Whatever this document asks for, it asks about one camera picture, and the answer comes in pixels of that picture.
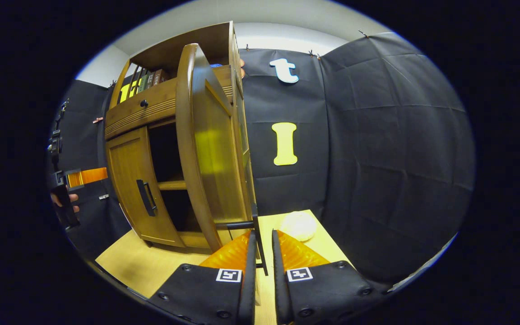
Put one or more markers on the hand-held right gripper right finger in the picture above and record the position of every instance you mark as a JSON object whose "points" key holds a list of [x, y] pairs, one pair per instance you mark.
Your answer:
{"points": [[279, 280]]}

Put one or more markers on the wooden cabinet drawer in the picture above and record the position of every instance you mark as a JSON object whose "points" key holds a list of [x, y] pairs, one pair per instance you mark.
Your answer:
{"points": [[151, 106]]}

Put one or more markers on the wooden inner shelf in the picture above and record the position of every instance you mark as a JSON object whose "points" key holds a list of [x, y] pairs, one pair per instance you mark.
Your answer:
{"points": [[172, 185]]}

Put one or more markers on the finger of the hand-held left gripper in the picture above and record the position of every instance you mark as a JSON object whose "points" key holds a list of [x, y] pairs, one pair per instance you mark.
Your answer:
{"points": [[88, 176]]}

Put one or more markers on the black backdrop cloth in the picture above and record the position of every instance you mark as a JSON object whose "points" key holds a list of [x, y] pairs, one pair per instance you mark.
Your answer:
{"points": [[377, 158]]}

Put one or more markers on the wooden double-door shoe cabinet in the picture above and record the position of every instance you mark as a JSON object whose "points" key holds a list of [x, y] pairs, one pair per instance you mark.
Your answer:
{"points": [[169, 49]]}

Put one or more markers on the black round drawer knob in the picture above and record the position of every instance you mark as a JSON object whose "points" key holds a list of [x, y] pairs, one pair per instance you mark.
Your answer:
{"points": [[144, 103]]}

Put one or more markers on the black backdrop clip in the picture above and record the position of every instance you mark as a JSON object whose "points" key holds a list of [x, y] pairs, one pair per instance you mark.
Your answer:
{"points": [[363, 34], [314, 54]]}

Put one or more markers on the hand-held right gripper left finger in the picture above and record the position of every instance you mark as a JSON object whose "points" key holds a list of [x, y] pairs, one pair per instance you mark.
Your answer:
{"points": [[248, 280]]}

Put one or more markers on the cream round ball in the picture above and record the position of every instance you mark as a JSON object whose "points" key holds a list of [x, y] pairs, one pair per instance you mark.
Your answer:
{"points": [[298, 225]]}

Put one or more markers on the wooden shoe cabinet door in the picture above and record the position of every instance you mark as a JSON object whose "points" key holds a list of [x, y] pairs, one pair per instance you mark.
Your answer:
{"points": [[129, 180], [215, 153]]}

